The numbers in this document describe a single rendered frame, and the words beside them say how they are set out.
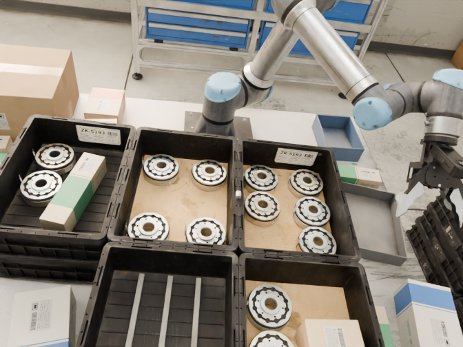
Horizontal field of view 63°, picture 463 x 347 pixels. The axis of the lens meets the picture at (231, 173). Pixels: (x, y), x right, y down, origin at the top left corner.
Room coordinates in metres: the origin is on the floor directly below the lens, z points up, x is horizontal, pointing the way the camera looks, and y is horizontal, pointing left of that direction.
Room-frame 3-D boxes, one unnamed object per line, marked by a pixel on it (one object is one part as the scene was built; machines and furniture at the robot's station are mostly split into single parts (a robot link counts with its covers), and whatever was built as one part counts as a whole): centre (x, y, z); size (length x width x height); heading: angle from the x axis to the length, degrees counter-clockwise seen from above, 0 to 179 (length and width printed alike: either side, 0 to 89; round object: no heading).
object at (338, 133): (1.23, -0.39, 0.74); 0.20 x 0.15 x 0.07; 12
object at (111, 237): (0.66, 0.12, 0.92); 0.40 x 0.30 x 0.02; 8
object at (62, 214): (0.60, 0.39, 0.86); 0.24 x 0.06 x 0.06; 178
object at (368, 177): (1.01, -0.41, 0.73); 0.24 x 0.06 x 0.06; 96
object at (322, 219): (0.71, -0.25, 0.86); 0.10 x 0.10 x 0.01
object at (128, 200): (0.66, 0.12, 0.87); 0.40 x 0.30 x 0.11; 8
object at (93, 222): (0.61, 0.42, 0.87); 0.40 x 0.30 x 0.11; 8
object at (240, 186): (0.70, -0.17, 0.92); 0.40 x 0.30 x 0.02; 8
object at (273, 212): (0.69, -0.10, 0.86); 0.10 x 0.10 x 0.01
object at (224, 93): (1.09, 0.08, 0.91); 0.13 x 0.12 x 0.14; 138
